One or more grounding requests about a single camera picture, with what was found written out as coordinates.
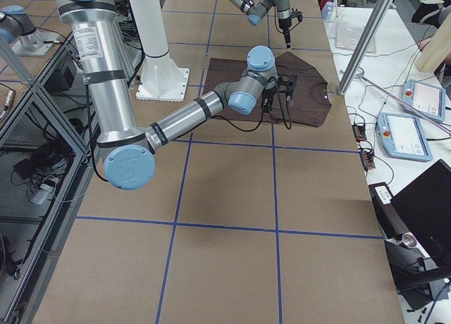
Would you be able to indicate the near teach pendant tablet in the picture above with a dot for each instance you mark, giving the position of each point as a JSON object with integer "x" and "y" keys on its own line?
{"x": 402, "y": 137}

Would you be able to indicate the black monitor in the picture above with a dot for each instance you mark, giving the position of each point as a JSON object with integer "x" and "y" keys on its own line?
{"x": 424, "y": 207}

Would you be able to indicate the white pedestal column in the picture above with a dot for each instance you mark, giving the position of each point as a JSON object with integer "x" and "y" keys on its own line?
{"x": 160, "y": 79}

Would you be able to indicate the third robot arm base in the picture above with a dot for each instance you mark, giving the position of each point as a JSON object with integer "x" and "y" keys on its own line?
{"x": 18, "y": 29}

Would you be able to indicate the teach pendant tablet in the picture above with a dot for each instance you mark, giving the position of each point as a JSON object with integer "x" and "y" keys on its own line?
{"x": 402, "y": 137}
{"x": 428, "y": 99}

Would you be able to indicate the clear plastic tray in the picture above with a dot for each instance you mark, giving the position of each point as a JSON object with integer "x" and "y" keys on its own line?
{"x": 347, "y": 26}

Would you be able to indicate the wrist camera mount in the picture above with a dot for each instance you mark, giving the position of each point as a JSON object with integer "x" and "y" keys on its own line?
{"x": 286, "y": 85}
{"x": 296, "y": 14}

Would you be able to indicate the brown t-shirt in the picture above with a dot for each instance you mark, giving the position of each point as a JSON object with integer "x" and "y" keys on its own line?
{"x": 309, "y": 106}

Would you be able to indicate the aluminium frame post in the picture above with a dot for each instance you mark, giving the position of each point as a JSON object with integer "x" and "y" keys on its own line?
{"x": 372, "y": 25}

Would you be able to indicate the far teach pendant tablet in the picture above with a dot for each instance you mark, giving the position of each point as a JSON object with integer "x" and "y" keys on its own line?
{"x": 428, "y": 99}

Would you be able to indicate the wooden block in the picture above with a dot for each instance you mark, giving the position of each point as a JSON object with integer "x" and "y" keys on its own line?
{"x": 436, "y": 50}

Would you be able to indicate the black electronics box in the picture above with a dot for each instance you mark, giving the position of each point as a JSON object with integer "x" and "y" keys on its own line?
{"x": 389, "y": 220}

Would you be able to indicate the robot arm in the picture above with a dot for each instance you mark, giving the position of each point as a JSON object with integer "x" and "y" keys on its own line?
{"x": 255, "y": 12}
{"x": 126, "y": 148}

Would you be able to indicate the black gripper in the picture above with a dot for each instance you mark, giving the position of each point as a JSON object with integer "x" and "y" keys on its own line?
{"x": 268, "y": 94}
{"x": 284, "y": 23}

